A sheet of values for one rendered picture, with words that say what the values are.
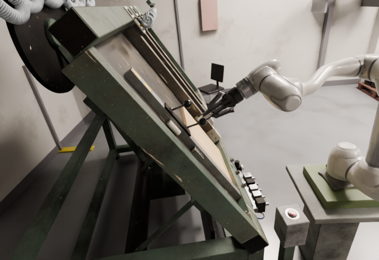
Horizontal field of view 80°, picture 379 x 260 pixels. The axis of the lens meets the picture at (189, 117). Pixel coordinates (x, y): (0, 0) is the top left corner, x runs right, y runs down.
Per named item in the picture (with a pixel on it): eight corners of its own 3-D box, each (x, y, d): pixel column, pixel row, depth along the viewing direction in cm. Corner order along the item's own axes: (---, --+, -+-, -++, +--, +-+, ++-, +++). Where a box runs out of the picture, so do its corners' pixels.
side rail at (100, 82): (240, 243, 113) (259, 233, 111) (60, 71, 67) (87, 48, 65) (237, 233, 118) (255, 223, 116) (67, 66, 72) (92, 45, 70)
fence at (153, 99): (236, 199, 134) (241, 196, 133) (123, 75, 94) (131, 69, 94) (233, 193, 139) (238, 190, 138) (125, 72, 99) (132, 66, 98)
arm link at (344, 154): (340, 162, 155) (347, 135, 146) (364, 180, 139) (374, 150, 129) (320, 167, 153) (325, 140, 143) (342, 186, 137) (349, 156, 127)
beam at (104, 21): (74, 59, 66) (100, 38, 64) (45, 29, 61) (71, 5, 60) (139, 18, 262) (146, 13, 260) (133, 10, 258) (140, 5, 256)
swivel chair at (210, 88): (223, 101, 481) (221, 61, 442) (228, 113, 432) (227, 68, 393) (197, 104, 480) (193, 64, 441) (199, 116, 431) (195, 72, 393)
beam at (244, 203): (251, 255, 118) (270, 245, 116) (240, 244, 113) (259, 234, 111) (195, 98, 314) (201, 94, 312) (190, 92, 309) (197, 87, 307)
